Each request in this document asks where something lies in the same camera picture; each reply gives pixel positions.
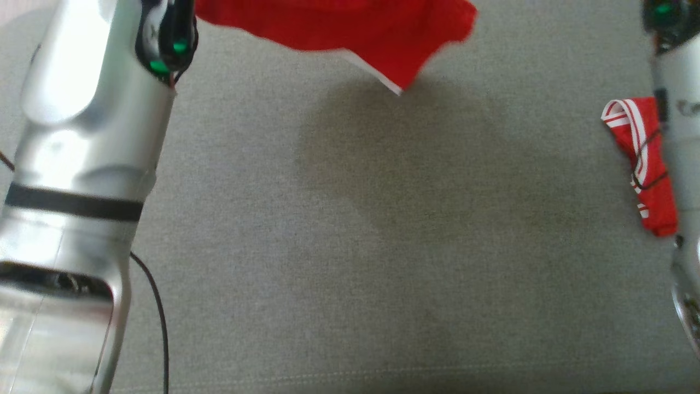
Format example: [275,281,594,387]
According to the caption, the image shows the large grey sofa seat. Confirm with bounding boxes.
[0,0,700,394]

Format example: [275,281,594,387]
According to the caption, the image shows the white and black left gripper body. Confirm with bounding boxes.
[136,0,199,84]

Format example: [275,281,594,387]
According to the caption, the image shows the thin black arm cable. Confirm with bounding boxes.
[631,128,669,192]
[129,251,171,394]

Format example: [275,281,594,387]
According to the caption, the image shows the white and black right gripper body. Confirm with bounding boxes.
[643,0,700,54]

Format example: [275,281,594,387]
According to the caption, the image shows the red number 23 jersey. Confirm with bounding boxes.
[600,97,679,237]

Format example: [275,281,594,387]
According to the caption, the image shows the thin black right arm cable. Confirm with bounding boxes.
[631,128,669,192]

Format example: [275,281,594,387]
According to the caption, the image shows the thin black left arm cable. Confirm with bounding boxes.
[129,251,171,394]

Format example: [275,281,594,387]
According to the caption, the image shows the red shorts with white trim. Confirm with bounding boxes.
[194,0,478,97]

